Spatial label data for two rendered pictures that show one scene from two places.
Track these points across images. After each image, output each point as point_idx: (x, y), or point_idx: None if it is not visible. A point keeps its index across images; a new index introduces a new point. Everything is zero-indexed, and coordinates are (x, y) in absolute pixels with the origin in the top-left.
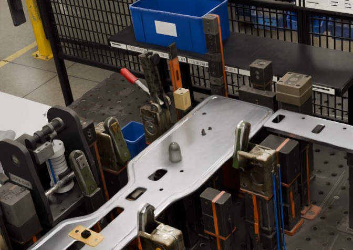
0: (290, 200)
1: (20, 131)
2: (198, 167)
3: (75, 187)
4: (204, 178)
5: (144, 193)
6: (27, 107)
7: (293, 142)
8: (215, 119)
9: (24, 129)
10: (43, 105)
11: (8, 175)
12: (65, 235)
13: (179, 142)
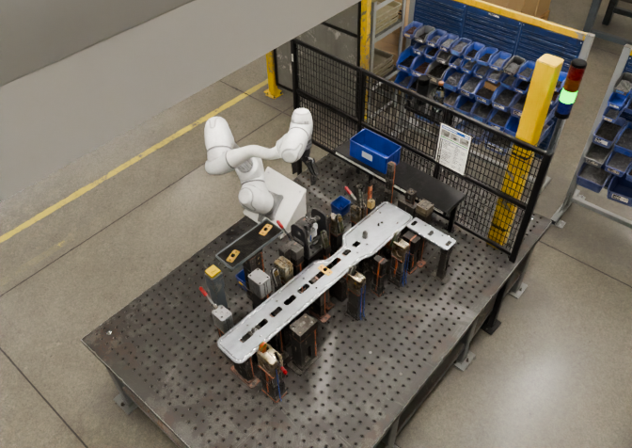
0: (412, 260)
1: (286, 197)
2: (374, 244)
3: (318, 241)
4: (376, 249)
5: (350, 252)
6: (291, 184)
7: (418, 237)
8: (385, 216)
9: (288, 196)
10: (299, 186)
11: (292, 236)
12: (316, 267)
13: (367, 227)
